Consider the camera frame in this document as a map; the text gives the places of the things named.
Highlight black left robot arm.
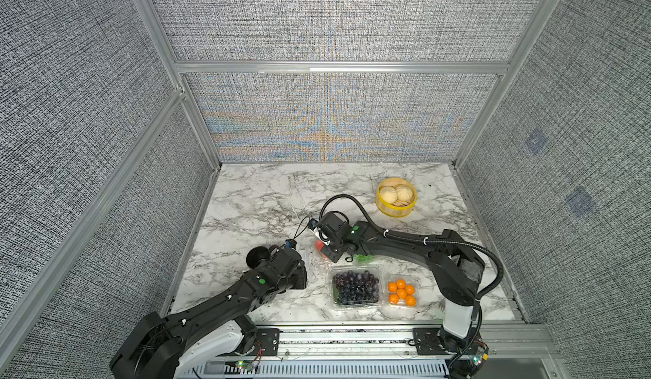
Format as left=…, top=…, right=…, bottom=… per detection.
left=110, top=240, right=307, bottom=378

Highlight steamed bun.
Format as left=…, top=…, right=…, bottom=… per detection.
left=395, top=184, right=414, bottom=204
left=378, top=186, right=398, bottom=205

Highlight grey perforated cable tray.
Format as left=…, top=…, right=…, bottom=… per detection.
left=175, top=360, right=451, bottom=378

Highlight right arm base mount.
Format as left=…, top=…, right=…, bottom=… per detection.
left=412, top=326, right=458, bottom=356

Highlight yellow bamboo steamer basket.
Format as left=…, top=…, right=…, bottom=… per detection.
left=376, top=177, right=418, bottom=218

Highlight black mug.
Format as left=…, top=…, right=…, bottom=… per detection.
left=246, top=246, right=271, bottom=270

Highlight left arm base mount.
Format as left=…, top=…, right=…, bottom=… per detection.
left=236, top=328, right=281, bottom=358

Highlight left steamed bun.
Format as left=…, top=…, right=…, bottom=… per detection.
left=378, top=186, right=398, bottom=205

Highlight clear box red strawberries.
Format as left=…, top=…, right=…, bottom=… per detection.
left=315, top=239, right=330, bottom=261

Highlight clear box orange kumquats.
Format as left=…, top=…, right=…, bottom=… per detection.
left=384, top=274, right=420, bottom=309

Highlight clear box mixed grapes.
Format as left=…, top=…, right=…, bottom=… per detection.
left=351, top=254, right=375, bottom=266

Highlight thin left camera cable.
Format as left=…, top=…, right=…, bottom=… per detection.
left=291, top=215, right=315, bottom=243

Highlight aluminium front rail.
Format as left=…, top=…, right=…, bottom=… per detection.
left=133, top=322, right=566, bottom=379

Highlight clear box dark grapes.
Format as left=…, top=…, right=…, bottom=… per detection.
left=329, top=266, right=384, bottom=310

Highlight right steamed bun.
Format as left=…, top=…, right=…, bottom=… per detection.
left=395, top=184, right=414, bottom=204

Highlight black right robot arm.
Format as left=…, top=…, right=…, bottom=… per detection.
left=310, top=217, right=505, bottom=355

